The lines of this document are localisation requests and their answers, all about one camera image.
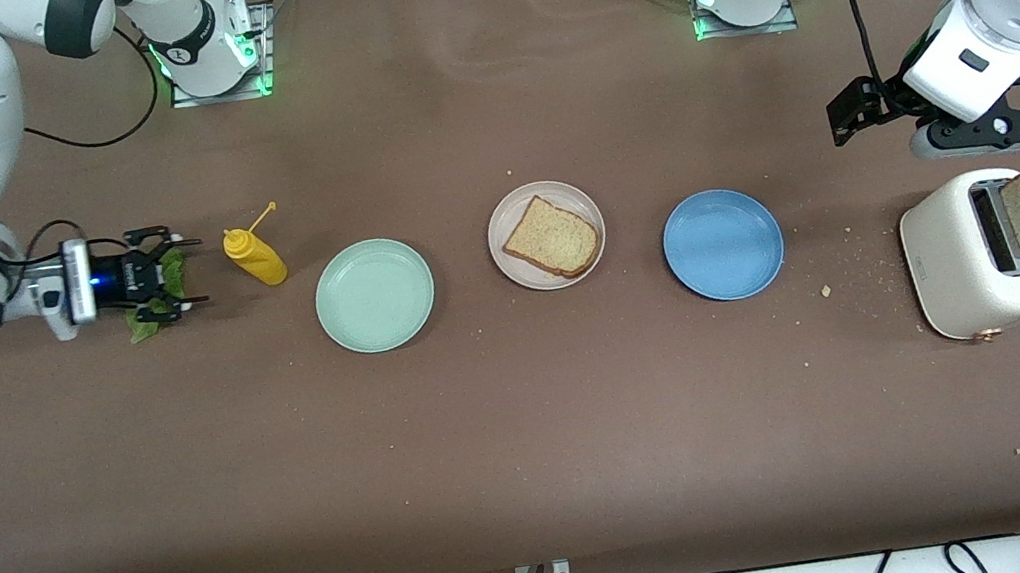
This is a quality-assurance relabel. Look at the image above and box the green lettuce leaf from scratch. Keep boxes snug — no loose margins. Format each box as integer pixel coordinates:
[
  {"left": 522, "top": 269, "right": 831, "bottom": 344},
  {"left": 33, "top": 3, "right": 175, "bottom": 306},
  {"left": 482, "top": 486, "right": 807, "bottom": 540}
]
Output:
[{"left": 116, "top": 246, "right": 197, "bottom": 345}]

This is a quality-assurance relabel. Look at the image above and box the yellow mustard squeeze bottle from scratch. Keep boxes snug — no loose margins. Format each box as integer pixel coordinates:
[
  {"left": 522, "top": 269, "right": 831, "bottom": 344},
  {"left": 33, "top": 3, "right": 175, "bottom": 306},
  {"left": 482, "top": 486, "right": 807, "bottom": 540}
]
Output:
[{"left": 218, "top": 201, "right": 291, "bottom": 293}]

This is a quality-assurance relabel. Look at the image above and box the light bread slice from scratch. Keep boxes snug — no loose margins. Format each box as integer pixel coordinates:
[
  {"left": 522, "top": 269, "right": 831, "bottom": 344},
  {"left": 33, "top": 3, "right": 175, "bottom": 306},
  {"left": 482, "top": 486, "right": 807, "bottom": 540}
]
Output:
[{"left": 495, "top": 187, "right": 607, "bottom": 289}]

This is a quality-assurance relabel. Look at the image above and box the blue plate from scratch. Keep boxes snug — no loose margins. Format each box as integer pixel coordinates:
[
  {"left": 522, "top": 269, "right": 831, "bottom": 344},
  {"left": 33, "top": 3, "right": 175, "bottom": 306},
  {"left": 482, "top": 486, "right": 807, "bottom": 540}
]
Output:
[{"left": 656, "top": 180, "right": 792, "bottom": 310}]

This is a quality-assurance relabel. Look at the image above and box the mint green plate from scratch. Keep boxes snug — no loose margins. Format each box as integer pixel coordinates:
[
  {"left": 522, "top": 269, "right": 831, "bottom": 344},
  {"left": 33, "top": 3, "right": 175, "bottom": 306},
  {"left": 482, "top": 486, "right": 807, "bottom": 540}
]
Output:
[{"left": 307, "top": 230, "right": 444, "bottom": 362}]

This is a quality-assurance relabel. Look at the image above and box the beige plate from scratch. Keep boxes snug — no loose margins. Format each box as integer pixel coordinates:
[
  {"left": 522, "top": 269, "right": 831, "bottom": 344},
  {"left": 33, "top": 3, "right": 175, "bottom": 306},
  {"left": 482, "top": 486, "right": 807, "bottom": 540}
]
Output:
[{"left": 480, "top": 172, "right": 614, "bottom": 300}]

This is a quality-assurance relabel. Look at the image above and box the white toaster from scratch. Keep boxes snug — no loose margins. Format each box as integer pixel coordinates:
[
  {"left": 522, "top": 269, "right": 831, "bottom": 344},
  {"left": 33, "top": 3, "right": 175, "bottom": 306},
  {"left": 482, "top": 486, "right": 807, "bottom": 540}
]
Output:
[{"left": 892, "top": 164, "right": 1020, "bottom": 354}]

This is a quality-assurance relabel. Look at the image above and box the black left camera bracket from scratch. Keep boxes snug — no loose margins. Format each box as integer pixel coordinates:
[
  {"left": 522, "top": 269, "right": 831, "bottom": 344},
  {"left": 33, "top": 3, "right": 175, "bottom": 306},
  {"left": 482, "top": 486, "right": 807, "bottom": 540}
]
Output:
[{"left": 919, "top": 67, "right": 1020, "bottom": 154}]

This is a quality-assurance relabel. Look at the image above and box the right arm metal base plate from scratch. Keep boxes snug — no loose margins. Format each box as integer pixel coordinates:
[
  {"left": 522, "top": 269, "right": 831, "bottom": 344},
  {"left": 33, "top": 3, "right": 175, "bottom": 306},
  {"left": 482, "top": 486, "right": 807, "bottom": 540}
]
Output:
[{"left": 156, "top": 0, "right": 281, "bottom": 112}]

